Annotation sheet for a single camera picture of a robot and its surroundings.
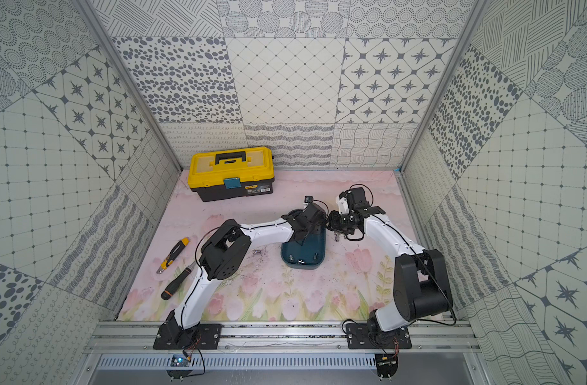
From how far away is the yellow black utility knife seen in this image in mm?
898

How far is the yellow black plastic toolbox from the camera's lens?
982 millimetres

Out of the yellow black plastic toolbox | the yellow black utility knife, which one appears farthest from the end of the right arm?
the yellow black utility knife

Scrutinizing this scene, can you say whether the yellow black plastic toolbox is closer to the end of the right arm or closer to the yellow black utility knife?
the yellow black utility knife

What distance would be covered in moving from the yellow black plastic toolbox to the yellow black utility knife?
0.21 m
